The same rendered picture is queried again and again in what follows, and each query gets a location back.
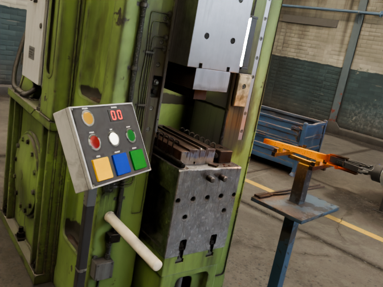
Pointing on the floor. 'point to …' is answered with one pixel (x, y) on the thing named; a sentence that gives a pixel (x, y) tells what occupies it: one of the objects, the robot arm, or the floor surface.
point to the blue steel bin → (286, 135)
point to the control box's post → (85, 236)
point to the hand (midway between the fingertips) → (338, 160)
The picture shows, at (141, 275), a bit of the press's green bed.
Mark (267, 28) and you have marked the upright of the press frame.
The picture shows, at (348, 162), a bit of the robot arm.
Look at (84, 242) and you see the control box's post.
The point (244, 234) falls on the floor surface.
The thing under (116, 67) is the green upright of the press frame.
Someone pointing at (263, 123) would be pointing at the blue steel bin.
